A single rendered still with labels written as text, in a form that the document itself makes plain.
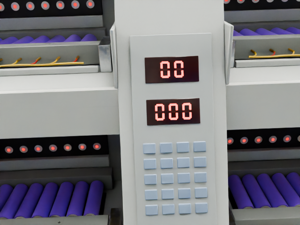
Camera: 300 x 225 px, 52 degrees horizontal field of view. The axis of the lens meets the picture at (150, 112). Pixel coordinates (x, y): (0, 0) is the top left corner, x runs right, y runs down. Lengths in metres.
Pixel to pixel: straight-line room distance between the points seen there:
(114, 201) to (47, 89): 0.20
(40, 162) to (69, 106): 0.20
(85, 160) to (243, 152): 0.22
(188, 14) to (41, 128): 0.17
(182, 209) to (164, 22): 0.16
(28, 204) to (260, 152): 0.32
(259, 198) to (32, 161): 0.31
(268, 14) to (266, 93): 0.21
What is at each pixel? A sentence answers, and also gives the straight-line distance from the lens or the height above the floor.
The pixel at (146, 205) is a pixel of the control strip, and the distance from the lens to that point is 0.28.
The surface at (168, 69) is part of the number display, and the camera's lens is 0.27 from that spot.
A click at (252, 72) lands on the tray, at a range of 0.32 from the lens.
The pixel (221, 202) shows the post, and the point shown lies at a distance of 0.29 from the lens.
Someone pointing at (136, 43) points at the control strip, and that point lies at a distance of 0.27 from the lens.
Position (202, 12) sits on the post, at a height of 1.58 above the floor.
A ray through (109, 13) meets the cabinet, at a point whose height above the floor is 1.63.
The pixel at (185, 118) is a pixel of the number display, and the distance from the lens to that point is 0.27.
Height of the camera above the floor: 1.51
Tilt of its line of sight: 3 degrees down
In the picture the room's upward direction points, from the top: 2 degrees counter-clockwise
